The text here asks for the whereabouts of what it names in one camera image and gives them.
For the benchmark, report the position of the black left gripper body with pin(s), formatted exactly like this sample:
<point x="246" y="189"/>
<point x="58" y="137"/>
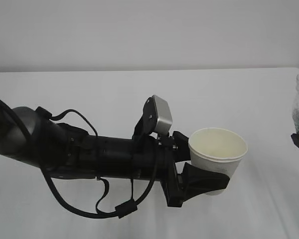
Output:
<point x="167" y="174"/>

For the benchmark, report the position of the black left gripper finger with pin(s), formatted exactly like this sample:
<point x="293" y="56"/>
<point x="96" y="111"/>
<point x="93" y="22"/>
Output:
<point x="181" y="143"/>
<point x="196" y="181"/>

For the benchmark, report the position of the white paper cup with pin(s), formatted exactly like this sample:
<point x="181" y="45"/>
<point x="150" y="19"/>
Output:
<point x="217" y="150"/>

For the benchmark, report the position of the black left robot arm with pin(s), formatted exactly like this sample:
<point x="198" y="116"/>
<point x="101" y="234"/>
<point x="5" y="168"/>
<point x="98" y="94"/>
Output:
<point x="62" y="151"/>

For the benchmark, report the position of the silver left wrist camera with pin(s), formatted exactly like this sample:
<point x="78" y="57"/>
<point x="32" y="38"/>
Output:
<point x="156" y="117"/>

